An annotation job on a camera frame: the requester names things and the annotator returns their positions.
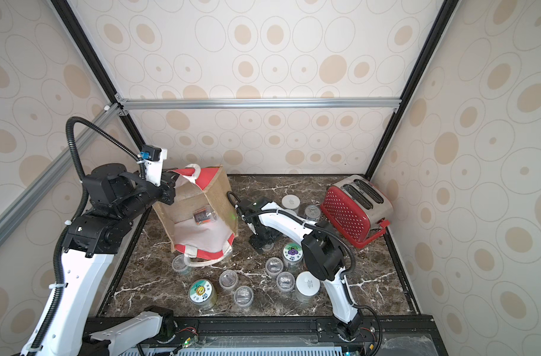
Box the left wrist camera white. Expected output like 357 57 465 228
140 145 167 186

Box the clear jar front row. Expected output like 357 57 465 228
276 271 296 293

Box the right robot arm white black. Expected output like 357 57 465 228
227 191 383 341

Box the silver horizontal rail back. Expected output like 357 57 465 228
120 97 401 110

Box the red silver toaster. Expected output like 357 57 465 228
320 175 393 249

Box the burlap canvas bag red lining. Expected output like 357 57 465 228
154 164 239 268

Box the purple flower label jar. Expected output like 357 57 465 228
282 243 304 271

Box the yellow green lid jar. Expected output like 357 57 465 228
187 279 218 310

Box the silver diagonal rail left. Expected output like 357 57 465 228
0 103 121 247

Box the white lid purple jar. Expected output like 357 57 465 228
295 271 321 303

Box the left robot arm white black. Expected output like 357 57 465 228
21 117 179 355

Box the large white lid canister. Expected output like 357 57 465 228
281 194 301 214

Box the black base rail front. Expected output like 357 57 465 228
65 314 436 356

